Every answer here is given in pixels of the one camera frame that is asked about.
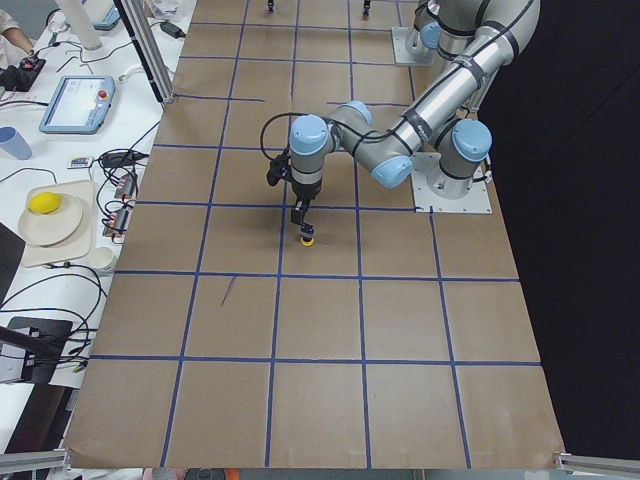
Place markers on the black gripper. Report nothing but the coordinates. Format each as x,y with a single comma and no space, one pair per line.
306,192

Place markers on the blue teach pendant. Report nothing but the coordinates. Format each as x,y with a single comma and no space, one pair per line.
79,105

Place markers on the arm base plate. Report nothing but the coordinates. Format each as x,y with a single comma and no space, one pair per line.
435,192
401,53

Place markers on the aluminium frame post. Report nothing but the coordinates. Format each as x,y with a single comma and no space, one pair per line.
145,45

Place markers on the white cylinder tube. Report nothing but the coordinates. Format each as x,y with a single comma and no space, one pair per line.
80,23

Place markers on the beige plate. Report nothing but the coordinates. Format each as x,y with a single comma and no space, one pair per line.
44,230

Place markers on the light blue cup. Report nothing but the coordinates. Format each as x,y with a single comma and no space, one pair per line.
12,142

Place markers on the yellow push button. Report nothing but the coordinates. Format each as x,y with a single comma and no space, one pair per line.
307,235

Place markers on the white paper cup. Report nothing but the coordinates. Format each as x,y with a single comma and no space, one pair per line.
102,260

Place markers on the yellow lemon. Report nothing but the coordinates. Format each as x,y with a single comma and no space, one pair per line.
45,203

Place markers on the black power adapter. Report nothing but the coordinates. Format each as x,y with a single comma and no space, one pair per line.
172,30

